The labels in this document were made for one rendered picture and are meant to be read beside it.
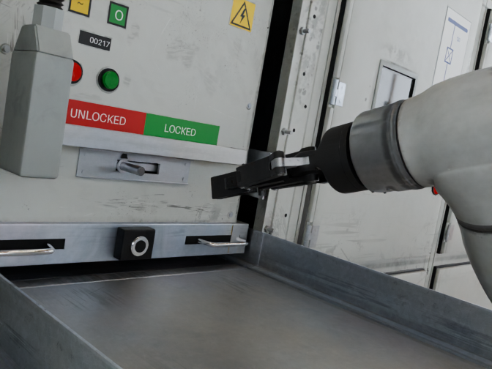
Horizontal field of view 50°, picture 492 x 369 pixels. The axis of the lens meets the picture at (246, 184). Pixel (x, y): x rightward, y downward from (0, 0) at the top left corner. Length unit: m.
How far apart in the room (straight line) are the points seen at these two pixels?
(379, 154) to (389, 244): 0.91
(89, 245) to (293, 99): 0.47
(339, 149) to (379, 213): 0.79
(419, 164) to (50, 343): 0.36
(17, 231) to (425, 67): 1.03
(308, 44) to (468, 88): 0.61
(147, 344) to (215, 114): 0.47
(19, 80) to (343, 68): 0.66
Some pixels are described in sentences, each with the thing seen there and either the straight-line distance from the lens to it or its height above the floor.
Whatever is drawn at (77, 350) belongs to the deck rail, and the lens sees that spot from 0.46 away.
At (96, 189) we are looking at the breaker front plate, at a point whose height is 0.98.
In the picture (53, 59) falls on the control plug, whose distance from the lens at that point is 0.66.
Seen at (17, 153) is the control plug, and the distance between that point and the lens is 0.67.
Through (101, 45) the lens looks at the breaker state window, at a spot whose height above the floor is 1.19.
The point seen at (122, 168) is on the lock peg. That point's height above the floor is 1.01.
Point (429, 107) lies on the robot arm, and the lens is 0.50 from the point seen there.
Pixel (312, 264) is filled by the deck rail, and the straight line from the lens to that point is 0.96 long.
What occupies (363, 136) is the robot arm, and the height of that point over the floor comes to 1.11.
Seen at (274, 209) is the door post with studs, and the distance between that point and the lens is 1.05.
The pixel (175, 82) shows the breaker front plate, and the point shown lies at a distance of 0.89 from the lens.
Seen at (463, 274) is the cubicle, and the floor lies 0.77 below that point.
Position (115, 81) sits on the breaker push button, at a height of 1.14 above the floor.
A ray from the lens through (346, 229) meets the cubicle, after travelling 1.23.
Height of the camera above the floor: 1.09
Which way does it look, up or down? 5 degrees down
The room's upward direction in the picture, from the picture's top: 10 degrees clockwise
